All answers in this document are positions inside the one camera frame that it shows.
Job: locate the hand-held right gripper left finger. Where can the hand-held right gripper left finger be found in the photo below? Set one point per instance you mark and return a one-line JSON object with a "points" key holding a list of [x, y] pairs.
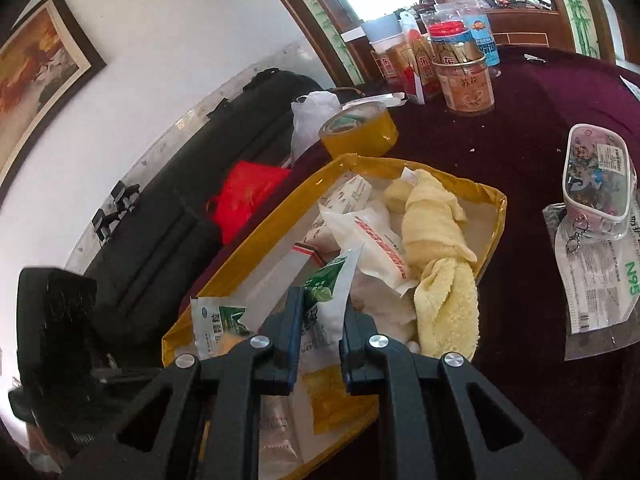
{"points": [[287, 355]]}

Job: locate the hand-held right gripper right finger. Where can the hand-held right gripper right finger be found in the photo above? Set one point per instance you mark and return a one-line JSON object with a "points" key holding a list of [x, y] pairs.
{"points": [[357, 360]]}

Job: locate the green white packet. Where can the green white packet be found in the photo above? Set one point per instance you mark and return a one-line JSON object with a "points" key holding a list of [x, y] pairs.
{"points": [[215, 325], [280, 285], [325, 305]]}

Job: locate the yellow rimmed tray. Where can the yellow rimmed tray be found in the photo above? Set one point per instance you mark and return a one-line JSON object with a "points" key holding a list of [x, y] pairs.
{"points": [[220, 290]]}

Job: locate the yellow towel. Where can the yellow towel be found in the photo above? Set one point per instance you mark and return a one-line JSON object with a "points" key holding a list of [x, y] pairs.
{"points": [[440, 240]]}

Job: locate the beige packet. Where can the beige packet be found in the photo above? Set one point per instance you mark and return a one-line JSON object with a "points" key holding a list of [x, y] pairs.
{"points": [[277, 430]]}

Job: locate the white packet red stripe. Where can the white packet red stripe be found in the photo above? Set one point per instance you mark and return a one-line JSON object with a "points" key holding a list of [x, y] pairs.
{"points": [[370, 240]]}

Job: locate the black sofa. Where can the black sofa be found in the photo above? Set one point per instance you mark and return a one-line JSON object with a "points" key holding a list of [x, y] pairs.
{"points": [[165, 240]]}

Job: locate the white printed packet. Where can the white printed packet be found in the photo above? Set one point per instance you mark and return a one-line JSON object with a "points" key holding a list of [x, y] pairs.
{"points": [[347, 192]]}

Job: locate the red plastic bag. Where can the red plastic bag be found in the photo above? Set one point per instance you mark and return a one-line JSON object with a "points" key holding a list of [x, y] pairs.
{"points": [[250, 190]]}

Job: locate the yellow tape roll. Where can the yellow tape roll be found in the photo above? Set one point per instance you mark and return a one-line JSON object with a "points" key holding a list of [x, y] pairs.
{"points": [[360, 135]]}

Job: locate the white plastic bag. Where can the white plastic bag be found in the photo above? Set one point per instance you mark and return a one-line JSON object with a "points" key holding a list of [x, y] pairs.
{"points": [[310, 120]]}

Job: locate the clear mask package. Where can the clear mask package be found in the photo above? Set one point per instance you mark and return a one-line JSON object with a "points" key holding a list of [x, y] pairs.
{"points": [[590, 285]]}

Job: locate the maroon tablecloth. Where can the maroon tablecloth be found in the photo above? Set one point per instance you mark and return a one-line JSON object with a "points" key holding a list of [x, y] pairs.
{"points": [[525, 160]]}

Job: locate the red white carton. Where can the red white carton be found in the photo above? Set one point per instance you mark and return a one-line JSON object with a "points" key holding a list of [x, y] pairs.
{"points": [[417, 70]]}

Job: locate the cartoon print pencil case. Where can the cartoon print pencil case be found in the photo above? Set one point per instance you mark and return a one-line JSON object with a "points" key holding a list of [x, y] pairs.
{"points": [[595, 180]]}

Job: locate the grey lid jar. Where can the grey lid jar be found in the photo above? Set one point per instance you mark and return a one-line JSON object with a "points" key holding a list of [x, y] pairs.
{"points": [[385, 55]]}

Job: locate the red lid toothpick jar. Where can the red lid toothpick jar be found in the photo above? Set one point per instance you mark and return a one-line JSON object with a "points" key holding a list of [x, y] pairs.
{"points": [[452, 42]]}

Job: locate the blue label bottle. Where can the blue label bottle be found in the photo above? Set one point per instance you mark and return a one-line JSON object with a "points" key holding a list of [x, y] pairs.
{"points": [[482, 35]]}

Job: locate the wooden cabinet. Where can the wooden cabinet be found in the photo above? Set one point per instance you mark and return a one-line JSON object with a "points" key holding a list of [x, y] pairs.
{"points": [[530, 25]]}

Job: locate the white paper sheet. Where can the white paper sheet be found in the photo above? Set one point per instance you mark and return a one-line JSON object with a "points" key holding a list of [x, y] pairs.
{"points": [[631, 87]]}

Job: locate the framed wall painting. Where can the framed wall painting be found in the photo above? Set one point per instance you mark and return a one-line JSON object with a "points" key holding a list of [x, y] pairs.
{"points": [[40, 70]]}

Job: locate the bamboo print window frame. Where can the bamboo print window frame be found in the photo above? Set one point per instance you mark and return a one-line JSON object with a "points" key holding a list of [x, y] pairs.
{"points": [[320, 15]]}

